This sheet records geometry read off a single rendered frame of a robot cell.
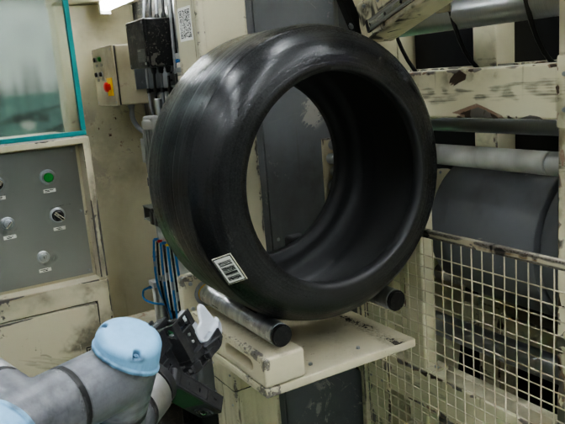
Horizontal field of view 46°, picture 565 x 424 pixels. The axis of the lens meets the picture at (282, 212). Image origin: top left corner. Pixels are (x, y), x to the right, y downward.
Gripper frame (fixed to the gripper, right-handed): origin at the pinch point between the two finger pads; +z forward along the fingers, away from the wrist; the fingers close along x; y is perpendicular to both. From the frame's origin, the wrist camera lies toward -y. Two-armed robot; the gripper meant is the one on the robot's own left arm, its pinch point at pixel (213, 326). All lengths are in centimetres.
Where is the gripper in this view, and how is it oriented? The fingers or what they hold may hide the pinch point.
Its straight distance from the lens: 108.4
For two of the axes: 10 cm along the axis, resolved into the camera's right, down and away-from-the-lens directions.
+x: -8.5, 3.3, 4.1
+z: 3.0, -3.5, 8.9
